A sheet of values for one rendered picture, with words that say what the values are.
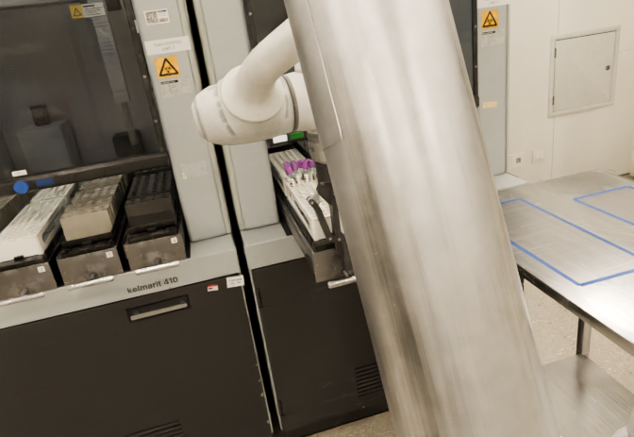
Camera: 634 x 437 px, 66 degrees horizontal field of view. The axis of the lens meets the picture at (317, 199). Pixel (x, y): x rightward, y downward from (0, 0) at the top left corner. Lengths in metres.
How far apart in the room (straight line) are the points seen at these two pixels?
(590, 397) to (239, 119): 1.12
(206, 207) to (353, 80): 1.06
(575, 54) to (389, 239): 2.90
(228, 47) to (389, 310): 1.02
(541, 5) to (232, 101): 2.38
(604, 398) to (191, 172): 1.19
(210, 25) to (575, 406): 1.29
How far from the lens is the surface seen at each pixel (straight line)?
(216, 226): 1.33
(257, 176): 1.30
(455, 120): 0.29
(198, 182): 1.29
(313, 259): 1.01
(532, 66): 2.98
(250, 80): 0.73
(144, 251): 1.26
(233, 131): 0.81
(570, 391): 1.49
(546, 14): 3.01
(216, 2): 1.24
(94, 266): 1.29
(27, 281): 1.33
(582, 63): 3.19
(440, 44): 0.29
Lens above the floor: 1.26
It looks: 20 degrees down
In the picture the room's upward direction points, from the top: 8 degrees counter-clockwise
